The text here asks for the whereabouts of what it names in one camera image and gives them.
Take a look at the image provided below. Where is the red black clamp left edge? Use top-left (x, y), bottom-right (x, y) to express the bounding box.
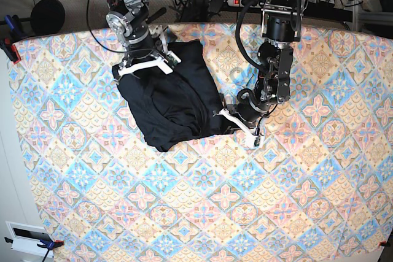
top-left (0, 38), bottom-right (21, 64)

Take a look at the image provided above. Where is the black t-shirt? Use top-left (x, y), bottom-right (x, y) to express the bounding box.
top-left (117, 39), bottom-right (224, 152)

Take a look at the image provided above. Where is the patterned tablecloth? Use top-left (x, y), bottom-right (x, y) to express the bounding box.
top-left (7, 27), bottom-right (392, 261)

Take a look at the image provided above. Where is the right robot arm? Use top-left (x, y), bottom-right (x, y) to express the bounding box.
top-left (106, 0), bottom-right (176, 83)

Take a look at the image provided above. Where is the blue clamp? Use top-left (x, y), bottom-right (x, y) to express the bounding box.
top-left (4, 15), bottom-right (26, 40)
top-left (4, 236), bottom-right (64, 262)

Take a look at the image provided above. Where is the blue clamp lower left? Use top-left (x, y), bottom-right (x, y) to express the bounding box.
top-left (4, 236), bottom-right (64, 262)

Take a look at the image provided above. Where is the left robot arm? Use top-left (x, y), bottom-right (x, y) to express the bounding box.
top-left (218, 0), bottom-right (308, 146)

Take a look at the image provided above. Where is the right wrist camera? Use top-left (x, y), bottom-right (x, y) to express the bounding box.
top-left (158, 52), bottom-right (182, 75)

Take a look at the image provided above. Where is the blue clamp upper left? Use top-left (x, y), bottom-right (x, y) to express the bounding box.
top-left (4, 15), bottom-right (26, 40)

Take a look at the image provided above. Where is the white floor outlet box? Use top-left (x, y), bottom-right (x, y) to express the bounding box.
top-left (6, 221), bottom-right (50, 257)

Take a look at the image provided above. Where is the black round stool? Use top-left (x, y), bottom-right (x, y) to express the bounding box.
top-left (30, 0), bottom-right (65, 36)

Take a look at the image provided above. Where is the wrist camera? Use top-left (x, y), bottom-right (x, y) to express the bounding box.
top-left (158, 52), bottom-right (182, 75)
top-left (244, 134), bottom-right (265, 148)

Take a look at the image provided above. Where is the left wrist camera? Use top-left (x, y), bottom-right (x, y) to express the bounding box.
top-left (244, 134), bottom-right (265, 148)

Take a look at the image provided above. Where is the white power strip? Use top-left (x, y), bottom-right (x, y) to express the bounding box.
top-left (227, 0), bottom-right (248, 7)

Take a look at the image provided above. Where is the red clamp lower right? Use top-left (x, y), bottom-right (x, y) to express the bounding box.
top-left (379, 241), bottom-right (391, 247)

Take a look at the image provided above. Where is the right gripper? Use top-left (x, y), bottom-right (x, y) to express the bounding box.
top-left (114, 25), bottom-right (170, 84)

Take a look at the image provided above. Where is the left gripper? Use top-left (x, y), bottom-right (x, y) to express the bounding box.
top-left (213, 97), bottom-right (275, 136)

